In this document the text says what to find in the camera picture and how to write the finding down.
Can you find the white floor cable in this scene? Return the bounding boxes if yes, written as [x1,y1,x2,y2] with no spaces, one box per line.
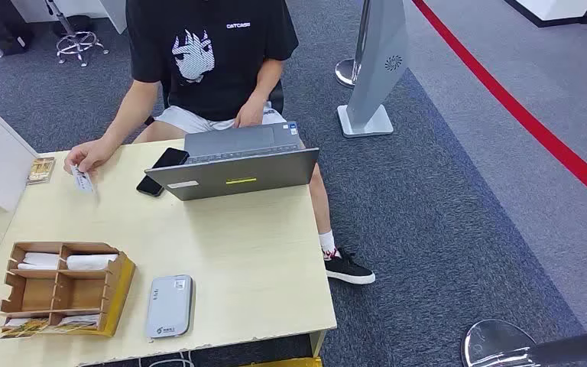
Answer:
[136,356,196,367]

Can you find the white ID card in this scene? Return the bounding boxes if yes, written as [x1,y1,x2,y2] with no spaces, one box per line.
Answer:
[70,164,97,195]

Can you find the person's right hand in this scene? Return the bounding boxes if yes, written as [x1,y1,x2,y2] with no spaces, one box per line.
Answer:
[63,138,115,176]

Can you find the red floor tape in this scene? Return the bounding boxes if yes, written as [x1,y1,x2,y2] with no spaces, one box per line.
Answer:
[411,0,587,214]

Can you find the yellow floor strip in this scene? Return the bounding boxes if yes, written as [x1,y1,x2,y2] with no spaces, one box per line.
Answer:
[238,356,323,367]

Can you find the white counter with black base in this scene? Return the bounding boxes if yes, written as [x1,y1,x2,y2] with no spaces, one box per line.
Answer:
[503,0,587,29]

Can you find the grey card reader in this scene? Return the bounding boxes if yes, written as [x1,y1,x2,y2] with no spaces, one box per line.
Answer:
[144,274,194,339]

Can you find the white card stack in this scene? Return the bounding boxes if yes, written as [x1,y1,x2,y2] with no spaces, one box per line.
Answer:
[55,313,101,330]

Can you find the grey laptop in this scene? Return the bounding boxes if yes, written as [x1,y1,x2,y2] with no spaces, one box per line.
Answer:
[144,122,320,202]

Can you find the white room key stack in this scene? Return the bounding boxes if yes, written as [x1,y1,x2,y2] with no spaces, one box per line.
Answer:
[17,252,60,271]
[65,253,118,271]

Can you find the black cabinet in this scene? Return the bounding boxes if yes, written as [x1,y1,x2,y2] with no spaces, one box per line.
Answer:
[0,0,35,57]

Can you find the chrome stanchion post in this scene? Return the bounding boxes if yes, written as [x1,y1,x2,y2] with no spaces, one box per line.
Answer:
[334,0,371,89]

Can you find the black sneaker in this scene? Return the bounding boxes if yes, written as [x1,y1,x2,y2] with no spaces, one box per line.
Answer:
[323,248,377,286]

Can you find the person's left hand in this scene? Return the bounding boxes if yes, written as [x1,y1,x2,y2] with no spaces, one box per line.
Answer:
[233,96,269,128]

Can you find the small gold card pack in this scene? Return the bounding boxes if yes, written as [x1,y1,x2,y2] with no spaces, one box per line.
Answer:
[26,156,57,187]

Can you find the grey kiosk stand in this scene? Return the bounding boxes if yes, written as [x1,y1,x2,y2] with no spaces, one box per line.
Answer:
[336,0,410,138]

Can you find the black smartphone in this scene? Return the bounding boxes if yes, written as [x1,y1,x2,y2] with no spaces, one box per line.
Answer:
[135,147,190,198]

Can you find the person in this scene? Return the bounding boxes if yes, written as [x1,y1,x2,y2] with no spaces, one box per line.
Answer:
[63,0,377,286]

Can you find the white sock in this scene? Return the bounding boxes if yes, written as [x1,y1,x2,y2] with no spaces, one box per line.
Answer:
[319,230,338,259]

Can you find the wooden card organizer box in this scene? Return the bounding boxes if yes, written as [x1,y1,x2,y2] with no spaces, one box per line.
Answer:
[0,241,137,339]

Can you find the chrome stool base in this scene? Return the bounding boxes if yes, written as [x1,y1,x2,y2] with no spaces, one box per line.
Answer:
[45,0,109,68]

